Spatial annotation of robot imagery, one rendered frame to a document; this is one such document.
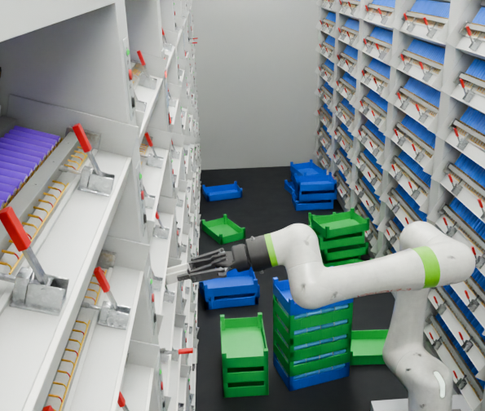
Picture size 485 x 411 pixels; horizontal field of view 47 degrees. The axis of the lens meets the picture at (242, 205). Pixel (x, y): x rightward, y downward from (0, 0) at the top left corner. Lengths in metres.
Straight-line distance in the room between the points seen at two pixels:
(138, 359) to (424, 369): 1.03
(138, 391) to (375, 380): 1.88
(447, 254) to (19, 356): 1.35
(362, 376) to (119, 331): 2.07
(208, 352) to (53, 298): 2.44
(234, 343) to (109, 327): 1.89
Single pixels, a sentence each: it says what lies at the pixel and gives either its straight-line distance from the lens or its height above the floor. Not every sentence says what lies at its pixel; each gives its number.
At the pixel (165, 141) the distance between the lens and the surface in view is 1.61.
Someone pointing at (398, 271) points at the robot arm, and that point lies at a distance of 1.58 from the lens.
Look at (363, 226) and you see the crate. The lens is 3.57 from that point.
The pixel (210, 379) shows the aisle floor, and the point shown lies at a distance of 2.75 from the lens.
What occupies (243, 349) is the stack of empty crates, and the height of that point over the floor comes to 0.16.
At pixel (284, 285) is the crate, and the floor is 0.43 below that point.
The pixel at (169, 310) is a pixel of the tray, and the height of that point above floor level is 0.90.
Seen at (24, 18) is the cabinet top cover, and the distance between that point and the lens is 0.44.
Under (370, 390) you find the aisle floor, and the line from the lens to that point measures 2.72.
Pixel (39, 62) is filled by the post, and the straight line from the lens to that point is 0.88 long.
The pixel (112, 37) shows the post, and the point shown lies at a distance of 0.86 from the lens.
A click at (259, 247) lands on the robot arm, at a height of 1.07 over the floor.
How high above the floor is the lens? 1.75
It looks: 23 degrees down
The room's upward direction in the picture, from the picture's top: 2 degrees counter-clockwise
